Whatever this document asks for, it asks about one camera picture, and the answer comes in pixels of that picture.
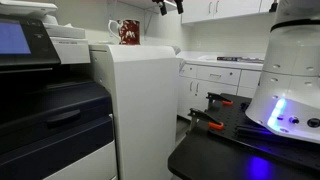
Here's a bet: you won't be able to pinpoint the red white patterned mug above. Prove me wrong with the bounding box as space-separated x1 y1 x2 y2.
108 18 141 46

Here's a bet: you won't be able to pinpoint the white countertop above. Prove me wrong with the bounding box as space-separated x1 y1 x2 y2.
175 50 266 72

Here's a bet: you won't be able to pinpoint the dark flat book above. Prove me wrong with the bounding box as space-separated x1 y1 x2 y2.
216 55 265 64

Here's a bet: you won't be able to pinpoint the white lower drawer cabinets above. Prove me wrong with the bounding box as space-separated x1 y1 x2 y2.
176 62 263 121

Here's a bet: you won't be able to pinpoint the small black mounted object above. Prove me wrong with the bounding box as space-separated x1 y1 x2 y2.
268 1 280 14

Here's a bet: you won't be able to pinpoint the white printer finisher unit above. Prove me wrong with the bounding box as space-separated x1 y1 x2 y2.
88 44 181 180

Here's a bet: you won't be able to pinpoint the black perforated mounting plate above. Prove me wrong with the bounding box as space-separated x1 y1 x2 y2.
207 92 320 172

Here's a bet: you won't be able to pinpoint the large dark multifunction printer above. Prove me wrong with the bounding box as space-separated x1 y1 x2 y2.
0 0 119 180

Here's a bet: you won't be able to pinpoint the white wall shelf with bracket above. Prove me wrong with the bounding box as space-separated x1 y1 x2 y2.
116 0 183 42

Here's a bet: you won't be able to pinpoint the white upper wall cabinets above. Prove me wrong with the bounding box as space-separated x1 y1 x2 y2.
180 0 280 25

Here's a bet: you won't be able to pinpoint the black clamp orange handle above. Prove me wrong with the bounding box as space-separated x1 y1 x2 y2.
187 107 225 135
205 92 234 111

